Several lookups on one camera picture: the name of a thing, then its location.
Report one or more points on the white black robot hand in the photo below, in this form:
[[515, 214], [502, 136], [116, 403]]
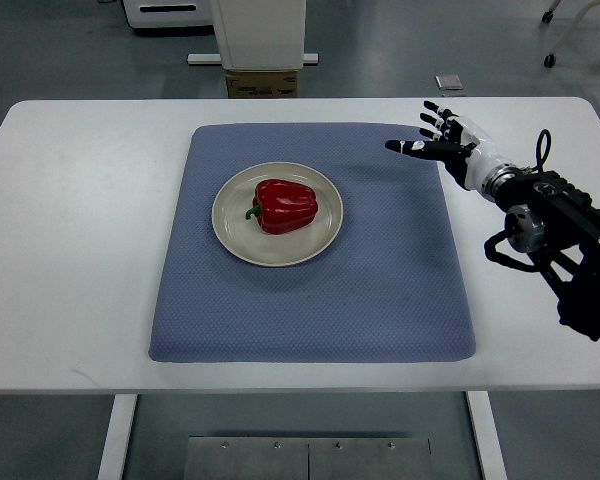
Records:
[[468, 154]]

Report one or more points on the red bell pepper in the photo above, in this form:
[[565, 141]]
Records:
[[282, 206]]

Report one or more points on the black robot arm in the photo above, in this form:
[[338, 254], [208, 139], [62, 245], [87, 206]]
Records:
[[551, 228]]

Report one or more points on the grey floor outlet plate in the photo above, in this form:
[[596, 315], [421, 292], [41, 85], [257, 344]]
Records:
[[448, 82]]

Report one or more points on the cream round plate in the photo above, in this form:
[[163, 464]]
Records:
[[246, 240]]

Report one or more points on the white wheeled chair base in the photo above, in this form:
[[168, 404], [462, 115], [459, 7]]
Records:
[[550, 58]]

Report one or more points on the blue textured mat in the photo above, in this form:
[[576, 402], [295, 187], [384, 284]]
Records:
[[388, 289]]

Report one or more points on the cardboard box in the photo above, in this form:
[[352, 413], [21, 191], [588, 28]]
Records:
[[262, 84]]

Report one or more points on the white table column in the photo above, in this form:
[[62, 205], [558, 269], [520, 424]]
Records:
[[265, 35]]

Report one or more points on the white table foot bar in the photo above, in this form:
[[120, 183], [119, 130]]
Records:
[[214, 59]]

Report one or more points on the right white table leg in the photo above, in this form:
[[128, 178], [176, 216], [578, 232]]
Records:
[[485, 434]]

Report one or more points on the white table leg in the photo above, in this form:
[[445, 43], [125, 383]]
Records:
[[485, 434], [115, 449]]

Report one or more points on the white appliance with slot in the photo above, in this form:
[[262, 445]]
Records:
[[153, 14]]

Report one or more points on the left white table leg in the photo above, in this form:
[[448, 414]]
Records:
[[115, 449]]

